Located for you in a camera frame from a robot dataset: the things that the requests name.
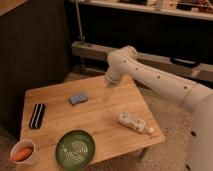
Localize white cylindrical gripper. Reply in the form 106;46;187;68
103;70;121;102

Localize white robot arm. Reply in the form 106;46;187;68
105;46;213;171

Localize wooden table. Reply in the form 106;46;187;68
16;76;165;171

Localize blue sponge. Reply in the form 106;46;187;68
69;92;88;105

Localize white patterned plastic bottle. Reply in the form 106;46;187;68
118;112;154;135

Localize green round plate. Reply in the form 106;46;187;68
55;130;96;171

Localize black white striped eraser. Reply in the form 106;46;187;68
29;104;46;129

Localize grey metal shelf beam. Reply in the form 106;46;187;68
71;41;213;82

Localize metal vertical pole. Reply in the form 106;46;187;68
75;0;85;45

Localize white cup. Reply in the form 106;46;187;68
9;139;39;165

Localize orange carrot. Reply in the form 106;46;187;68
11;148;32;161

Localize upper white shelf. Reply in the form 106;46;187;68
70;0;213;21

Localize black handle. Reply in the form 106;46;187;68
170;57;200;68

